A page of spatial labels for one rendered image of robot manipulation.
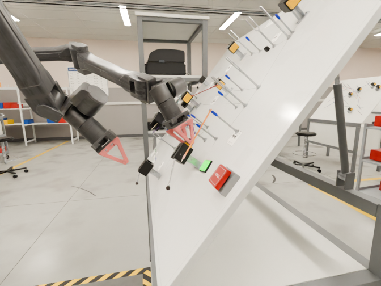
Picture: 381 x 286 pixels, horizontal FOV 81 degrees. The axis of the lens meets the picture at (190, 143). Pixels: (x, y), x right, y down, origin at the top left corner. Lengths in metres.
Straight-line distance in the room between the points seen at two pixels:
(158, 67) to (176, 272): 1.43
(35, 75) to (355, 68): 11.70
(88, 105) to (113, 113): 7.75
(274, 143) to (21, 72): 0.55
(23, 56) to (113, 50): 7.94
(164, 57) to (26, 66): 1.25
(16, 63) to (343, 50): 0.67
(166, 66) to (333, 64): 1.33
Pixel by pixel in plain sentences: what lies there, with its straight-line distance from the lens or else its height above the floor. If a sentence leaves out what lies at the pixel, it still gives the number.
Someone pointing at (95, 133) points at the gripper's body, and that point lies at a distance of 0.64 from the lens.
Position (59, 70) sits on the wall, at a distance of 8.81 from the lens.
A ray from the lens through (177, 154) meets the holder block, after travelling 0.67.
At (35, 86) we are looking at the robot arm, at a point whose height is 1.31.
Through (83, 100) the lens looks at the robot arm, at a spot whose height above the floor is 1.28.
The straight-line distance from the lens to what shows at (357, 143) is 4.61.
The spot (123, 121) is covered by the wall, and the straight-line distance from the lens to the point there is 8.34.
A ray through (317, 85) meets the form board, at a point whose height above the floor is 1.30.
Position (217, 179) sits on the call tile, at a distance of 0.50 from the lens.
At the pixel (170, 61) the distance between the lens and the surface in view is 1.74.
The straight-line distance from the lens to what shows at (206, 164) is 0.65.
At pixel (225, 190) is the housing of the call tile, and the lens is 0.50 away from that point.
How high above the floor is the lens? 1.28
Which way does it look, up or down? 11 degrees down
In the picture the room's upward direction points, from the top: 1 degrees counter-clockwise
